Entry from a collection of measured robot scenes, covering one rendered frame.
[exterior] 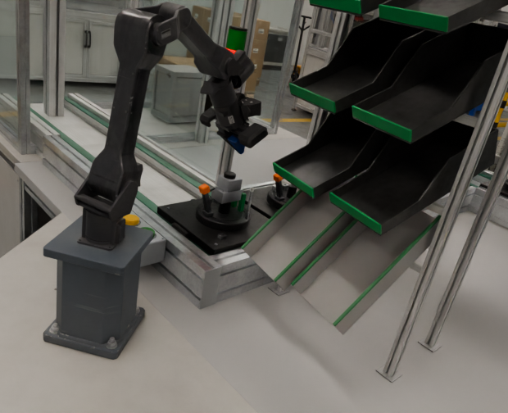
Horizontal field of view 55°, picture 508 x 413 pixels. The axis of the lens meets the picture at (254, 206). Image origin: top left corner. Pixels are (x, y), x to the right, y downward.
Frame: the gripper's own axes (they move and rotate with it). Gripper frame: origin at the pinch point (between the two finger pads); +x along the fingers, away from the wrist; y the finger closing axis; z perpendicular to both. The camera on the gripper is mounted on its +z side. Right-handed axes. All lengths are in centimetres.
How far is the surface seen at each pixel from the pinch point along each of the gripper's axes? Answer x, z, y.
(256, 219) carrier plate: 21.3, -4.5, -4.0
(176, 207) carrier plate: 12.9, -18.2, 9.4
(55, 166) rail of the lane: 14, -31, 62
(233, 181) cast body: 7.1, -6.1, -2.2
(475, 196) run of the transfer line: 82, 86, -18
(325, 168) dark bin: -5.1, 0.5, -28.4
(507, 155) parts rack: -2, 24, -53
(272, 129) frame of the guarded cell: 77, 69, 81
